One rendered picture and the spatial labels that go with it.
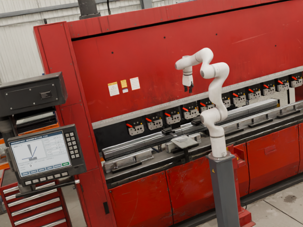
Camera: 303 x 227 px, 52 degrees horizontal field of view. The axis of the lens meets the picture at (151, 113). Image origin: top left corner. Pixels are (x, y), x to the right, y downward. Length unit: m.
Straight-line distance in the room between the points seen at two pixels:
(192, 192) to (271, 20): 2.01
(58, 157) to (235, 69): 2.03
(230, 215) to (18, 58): 5.43
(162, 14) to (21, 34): 4.49
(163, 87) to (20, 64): 4.49
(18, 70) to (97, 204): 4.61
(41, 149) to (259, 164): 2.42
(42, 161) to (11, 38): 4.98
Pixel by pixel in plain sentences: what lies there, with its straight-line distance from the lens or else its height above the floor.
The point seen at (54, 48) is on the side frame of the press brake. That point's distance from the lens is 2.55.
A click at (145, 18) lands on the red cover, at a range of 2.91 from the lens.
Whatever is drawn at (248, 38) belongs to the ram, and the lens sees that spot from 3.48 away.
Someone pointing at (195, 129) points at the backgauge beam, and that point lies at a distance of 3.58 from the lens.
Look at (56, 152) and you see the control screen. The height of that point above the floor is 1.44.
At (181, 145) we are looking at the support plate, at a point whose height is 1.00.
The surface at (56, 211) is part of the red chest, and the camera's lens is 3.28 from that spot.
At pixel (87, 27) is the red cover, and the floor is 2.23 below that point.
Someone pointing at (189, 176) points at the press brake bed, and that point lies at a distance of 3.27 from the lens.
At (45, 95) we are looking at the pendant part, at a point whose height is 1.83.
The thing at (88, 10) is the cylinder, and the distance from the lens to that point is 2.87.
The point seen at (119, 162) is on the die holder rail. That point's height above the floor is 0.94.
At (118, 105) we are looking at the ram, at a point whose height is 1.50.
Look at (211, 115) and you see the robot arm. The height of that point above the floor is 1.39.
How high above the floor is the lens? 2.15
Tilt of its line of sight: 16 degrees down
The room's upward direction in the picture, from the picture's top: 11 degrees counter-clockwise
